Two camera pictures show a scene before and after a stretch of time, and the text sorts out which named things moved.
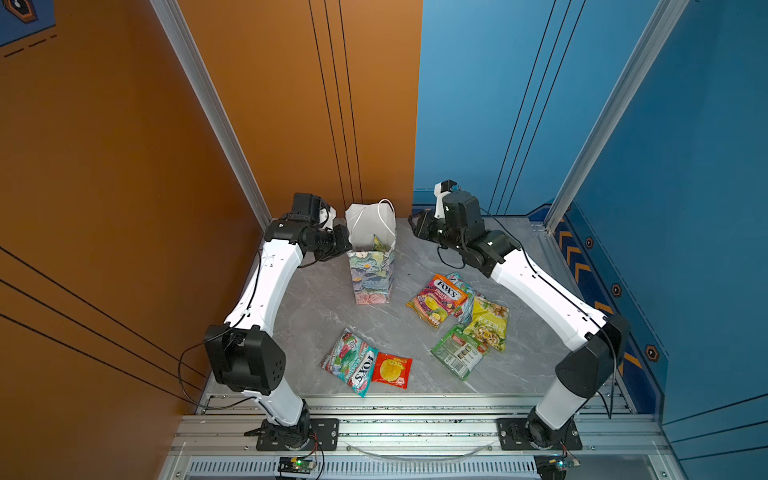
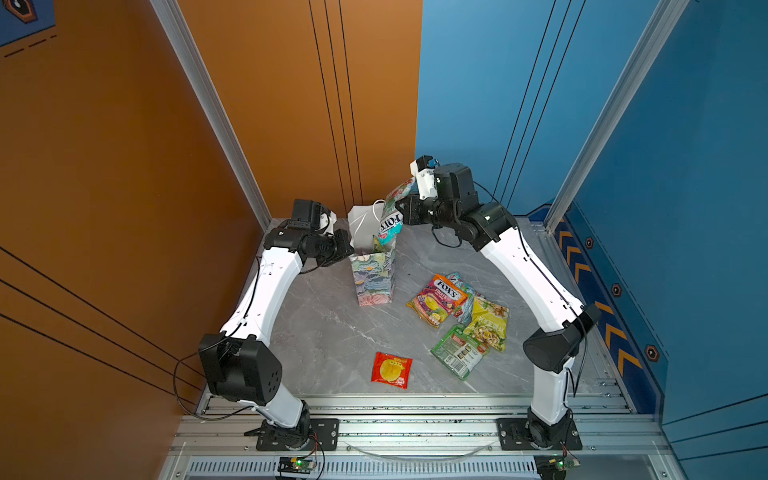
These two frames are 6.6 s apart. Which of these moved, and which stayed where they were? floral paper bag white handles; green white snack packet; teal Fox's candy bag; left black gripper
Moved: teal Fox's candy bag
Stayed: green white snack packet; left black gripper; floral paper bag white handles
